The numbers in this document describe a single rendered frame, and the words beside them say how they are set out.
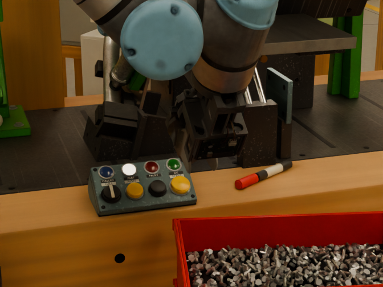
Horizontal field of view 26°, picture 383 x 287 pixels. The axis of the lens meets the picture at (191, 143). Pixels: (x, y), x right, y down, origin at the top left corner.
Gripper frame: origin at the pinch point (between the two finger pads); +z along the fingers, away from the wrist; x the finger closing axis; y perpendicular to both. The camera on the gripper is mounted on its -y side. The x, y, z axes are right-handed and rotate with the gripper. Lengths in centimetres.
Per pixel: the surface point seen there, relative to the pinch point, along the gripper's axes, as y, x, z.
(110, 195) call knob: 0.6, -10.6, 7.9
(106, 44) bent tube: -36.8, -3.4, 17.2
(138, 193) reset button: 0.9, -6.6, 8.0
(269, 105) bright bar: -13.2, 18.6, 8.3
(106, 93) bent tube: -26.4, -5.3, 18.2
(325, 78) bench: -50, 55, 49
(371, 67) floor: -248, 242, 295
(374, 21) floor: -358, 319, 371
